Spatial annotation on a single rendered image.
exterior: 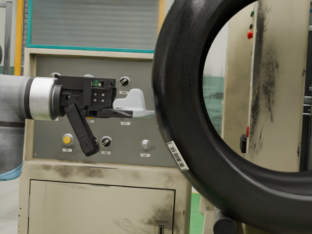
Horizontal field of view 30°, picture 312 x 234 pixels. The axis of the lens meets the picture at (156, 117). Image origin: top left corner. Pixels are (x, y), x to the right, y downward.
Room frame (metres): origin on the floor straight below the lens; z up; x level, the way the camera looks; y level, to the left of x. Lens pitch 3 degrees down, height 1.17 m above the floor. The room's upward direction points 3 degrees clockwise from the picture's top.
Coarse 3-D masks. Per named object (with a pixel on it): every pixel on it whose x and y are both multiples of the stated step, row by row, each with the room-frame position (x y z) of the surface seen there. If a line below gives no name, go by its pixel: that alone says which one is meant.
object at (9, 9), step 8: (8, 8) 5.78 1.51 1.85; (8, 16) 5.78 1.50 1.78; (8, 24) 5.78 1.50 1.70; (8, 32) 5.78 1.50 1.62; (8, 40) 5.78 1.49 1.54; (0, 48) 5.63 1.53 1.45; (8, 48) 5.78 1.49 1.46; (0, 56) 5.61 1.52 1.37; (8, 56) 5.78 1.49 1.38; (8, 64) 5.78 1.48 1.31; (8, 72) 5.79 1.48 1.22
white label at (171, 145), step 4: (168, 144) 1.09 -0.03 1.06; (172, 144) 1.07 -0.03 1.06; (172, 148) 1.08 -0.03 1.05; (176, 148) 1.06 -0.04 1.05; (172, 152) 1.09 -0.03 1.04; (176, 152) 1.07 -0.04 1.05; (176, 156) 1.08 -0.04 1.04; (180, 156) 1.06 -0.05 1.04; (176, 160) 1.09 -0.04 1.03; (180, 160) 1.07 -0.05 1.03; (180, 164) 1.09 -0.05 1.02; (184, 164) 1.06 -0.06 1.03; (180, 168) 1.10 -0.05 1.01; (184, 168) 1.07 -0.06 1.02
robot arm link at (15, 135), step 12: (0, 132) 1.18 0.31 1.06; (12, 132) 1.19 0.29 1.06; (24, 132) 1.23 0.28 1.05; (0, 144) 1.17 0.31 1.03; (12, 144) 1.19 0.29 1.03; (0, 156) 1.16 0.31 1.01; (12, 156) 1.19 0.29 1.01; (0, 168) 1.18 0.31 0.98; (12, 168) 1.19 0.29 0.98; (0, 180) 1.18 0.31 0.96
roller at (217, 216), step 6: (216, 210) 1.20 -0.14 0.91; (216, 216) 1.14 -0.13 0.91; (222, 216) 1.11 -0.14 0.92; (228, 216) 1.12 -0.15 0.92; (216, 222) 1.10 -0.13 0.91; (222, 222) 1.09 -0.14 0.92; (228, 222) 1.09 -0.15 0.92; (234, 222) 1.11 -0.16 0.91; (216, 228) 1.09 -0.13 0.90; (222, 228) 1.09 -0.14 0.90; (228, 228) 1.09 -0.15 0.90; (234, 228) 1.09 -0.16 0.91
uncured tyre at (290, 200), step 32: (192, 0) 1.07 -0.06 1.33; (224, 0) 1.05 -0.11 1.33; (256, 0) 1.35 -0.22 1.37; (160, 32) 1.13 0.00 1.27; (192, 32) 1.06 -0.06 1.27; (160, 64) 1.10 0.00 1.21; (192, 64) 1.06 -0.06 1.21; (160, 96) 1.10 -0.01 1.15; (192, 96) 1.06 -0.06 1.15; (160, 128) 1.12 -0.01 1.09; (192, 128) 1.06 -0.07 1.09; (192, 160) 1.07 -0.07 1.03; (224, 160) 1.05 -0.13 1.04; (224, 192) 1.06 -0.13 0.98; (256, 192) 1.05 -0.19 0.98; (288, 192) 1.06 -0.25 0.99; (256, 224) 1.08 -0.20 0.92; (288, 224) 1.05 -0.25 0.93
